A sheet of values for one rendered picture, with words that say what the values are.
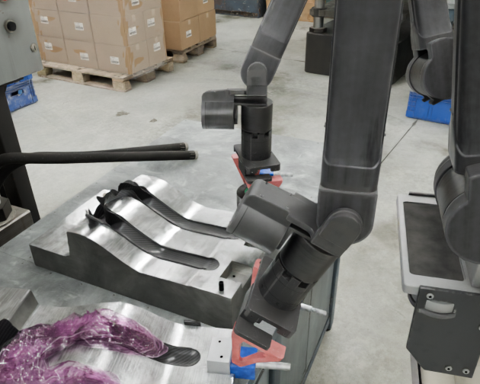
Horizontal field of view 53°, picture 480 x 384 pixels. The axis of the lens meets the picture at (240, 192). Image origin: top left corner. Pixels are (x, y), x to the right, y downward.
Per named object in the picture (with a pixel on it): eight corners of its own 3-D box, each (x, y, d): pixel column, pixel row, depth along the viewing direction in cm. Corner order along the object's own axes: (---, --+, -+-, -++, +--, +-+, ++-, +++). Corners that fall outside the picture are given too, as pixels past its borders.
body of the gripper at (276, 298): (240, 317, 56) (268, 278, 52) (257, 263, 65) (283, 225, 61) (288, 343, 57) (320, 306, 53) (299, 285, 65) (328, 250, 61)
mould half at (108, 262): (281, 254, 110) (283, 205, 103) (232, 334, 90) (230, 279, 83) (107, 208, 129) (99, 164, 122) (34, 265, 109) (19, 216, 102)
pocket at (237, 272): (252, 281, 95) (252, 267, 93) (241, 298, 91) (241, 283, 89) (232, 275, 97) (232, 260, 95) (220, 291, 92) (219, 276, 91)
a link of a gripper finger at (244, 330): (207, 365, 59) (239, 322, 54) (223, 323, 65) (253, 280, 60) (255, 391, 60) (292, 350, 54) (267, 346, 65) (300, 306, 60)
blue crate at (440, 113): (494, 114, 387) (500, 88, 376) (484, 132, 358) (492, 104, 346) (417, 101, 416) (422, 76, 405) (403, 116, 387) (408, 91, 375)
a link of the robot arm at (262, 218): (369, 225, 46) (369, 183, 54) (266, 168, 46) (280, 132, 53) (307, 299, 53) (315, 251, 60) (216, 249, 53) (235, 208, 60)
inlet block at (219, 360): (290, 366, 80) (291, 343, 77) (289, 391, 76) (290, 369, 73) (213, 358, 82) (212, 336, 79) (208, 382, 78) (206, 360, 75)
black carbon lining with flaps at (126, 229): (246, 238, 104) (245, 201, 99) (212, 284, 92) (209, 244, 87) (117, 204, 117) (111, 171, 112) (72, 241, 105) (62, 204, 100)
